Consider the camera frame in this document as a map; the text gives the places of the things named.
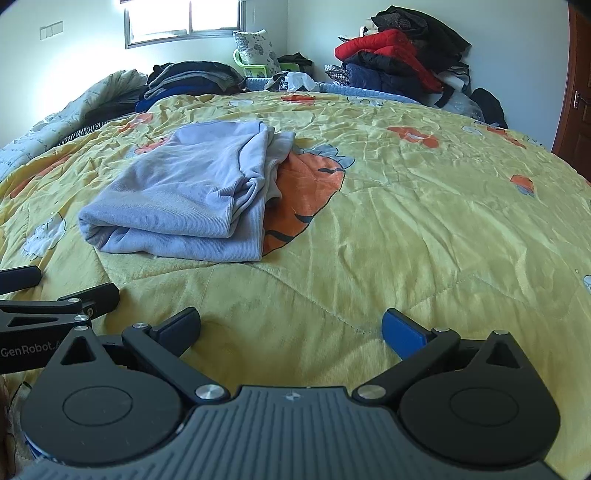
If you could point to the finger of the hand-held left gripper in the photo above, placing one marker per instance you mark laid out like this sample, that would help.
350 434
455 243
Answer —
99 297
21 278

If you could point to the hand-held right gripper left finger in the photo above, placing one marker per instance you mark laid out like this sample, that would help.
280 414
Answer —
178 331

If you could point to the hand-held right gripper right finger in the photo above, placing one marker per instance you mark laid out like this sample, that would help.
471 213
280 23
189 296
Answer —
406 334

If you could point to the lavender knit sweater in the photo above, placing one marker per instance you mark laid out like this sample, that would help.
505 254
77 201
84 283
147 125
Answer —
184 194

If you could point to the pile of dark folded clothes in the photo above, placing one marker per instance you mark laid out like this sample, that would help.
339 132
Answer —
189 76

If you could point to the dark clothes on chair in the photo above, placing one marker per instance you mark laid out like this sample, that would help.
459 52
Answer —
295 62

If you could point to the black clothes heap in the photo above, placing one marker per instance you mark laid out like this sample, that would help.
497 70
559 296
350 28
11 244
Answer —
429 30

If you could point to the yellow cartoon printed quilt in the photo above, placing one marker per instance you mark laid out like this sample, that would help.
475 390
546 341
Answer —
415 207

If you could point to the black white striped cloth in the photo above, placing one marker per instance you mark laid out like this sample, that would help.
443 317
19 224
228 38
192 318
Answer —
83 133

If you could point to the pale patterned quilt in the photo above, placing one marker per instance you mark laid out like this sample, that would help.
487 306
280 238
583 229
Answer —
69 110

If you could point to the black bag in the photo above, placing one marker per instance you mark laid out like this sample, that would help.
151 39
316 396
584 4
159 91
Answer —
489 108

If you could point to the clear plastic bag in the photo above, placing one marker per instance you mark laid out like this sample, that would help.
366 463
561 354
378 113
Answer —
459 99

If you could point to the blue knitted blanket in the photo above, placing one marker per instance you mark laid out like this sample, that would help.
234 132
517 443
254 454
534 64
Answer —
351 90

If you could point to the navy puffer jacket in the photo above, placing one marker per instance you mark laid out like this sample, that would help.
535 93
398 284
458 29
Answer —
383 78

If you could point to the houndstooth cloth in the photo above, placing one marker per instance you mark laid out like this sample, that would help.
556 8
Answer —
336 74

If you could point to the green plastic chair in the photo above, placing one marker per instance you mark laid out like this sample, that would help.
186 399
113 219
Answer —
254 70

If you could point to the white plastic bag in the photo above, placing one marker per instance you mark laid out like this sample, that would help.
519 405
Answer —
295 81

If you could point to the window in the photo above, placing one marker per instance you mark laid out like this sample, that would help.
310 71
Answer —
184 21

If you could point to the red puffer jacket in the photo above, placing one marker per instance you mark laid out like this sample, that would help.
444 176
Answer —
383 44

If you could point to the white floral pillow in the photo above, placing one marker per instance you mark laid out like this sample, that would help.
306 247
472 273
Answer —
254 46

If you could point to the brown wooden door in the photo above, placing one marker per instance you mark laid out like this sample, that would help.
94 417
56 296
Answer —
577 69

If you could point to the white wall switch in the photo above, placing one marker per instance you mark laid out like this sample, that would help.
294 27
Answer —
51 30

